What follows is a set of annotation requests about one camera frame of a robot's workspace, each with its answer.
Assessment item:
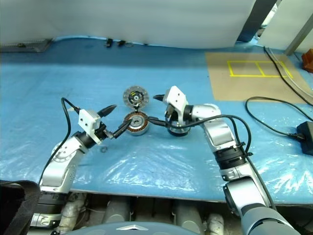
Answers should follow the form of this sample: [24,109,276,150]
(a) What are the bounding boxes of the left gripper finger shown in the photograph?
[110,119,132,140]
[97,104,118,118]

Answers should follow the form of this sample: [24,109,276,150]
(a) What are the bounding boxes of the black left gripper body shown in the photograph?
[94,123,114,142]

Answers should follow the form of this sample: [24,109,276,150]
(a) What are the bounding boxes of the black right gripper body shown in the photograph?
[165,104,186,129]

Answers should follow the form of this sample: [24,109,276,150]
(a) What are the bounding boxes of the silver round motor cover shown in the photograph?
[122,85,150,108]

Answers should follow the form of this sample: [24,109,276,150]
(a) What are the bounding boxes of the copper wound motor stator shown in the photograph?
[123,112,149,137]

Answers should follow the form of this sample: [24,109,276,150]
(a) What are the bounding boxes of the blue plastic table sheet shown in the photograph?
[0,35,313,204]

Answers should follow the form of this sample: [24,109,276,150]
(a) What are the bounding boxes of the brown cardboard sheet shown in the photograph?
[204,51,313,105]

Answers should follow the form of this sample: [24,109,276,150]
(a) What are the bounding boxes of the grey rounded cylinder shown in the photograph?
[172,200,203,233]
[105,197,133,223]

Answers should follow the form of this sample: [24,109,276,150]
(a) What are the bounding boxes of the white wrapped pipe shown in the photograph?
[60,193,86,233]
[207,213,225,235]

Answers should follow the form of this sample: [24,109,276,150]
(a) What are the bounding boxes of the yellow tape rectangles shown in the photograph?
[226,60,293,78]

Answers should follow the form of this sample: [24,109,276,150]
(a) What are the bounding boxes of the grey metal tray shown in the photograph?
[0,38,53,53]

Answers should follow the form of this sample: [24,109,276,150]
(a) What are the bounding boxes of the grey robot torso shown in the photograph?
[77,221,196,235]

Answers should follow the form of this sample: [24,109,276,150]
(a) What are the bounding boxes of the clear plastic tube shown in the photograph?
[268,47,313,97]

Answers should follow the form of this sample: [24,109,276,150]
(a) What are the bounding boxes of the black power adapter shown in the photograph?
[296,120,313,156]

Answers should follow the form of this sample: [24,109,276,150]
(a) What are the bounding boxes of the brown wooden block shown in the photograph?
[301,48,313,73]

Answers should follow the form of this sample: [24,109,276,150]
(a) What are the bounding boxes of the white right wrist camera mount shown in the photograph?
[164,85,189,123]

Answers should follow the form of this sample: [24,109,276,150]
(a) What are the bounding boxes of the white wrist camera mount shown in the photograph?
[78,110,102,144]
[164,85,189,123]

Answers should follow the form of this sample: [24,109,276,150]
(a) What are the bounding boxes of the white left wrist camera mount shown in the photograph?
[78,110,102,144]

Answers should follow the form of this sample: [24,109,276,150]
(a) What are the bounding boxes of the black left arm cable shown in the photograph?
[38,97,81,186]

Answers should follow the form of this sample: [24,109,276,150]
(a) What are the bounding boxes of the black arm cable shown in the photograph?
[165,114,278,213]
[38,97,81,186]

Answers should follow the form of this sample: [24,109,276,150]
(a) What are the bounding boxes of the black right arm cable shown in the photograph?
[165,114,278,213]

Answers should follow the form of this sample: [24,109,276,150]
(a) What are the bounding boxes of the black adapter cable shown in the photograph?
[245,96,306,141]

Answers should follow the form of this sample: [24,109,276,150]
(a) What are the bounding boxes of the black fabric strap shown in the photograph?
[0,180,41,235]

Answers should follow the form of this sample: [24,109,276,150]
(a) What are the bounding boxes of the long black cable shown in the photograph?
[263,46,313,107]

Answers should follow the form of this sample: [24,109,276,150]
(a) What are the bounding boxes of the dark grey post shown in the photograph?
[237,0,279,43]

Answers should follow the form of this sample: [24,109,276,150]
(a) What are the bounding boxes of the aluminium frame profile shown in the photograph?
[284,13,313,56]

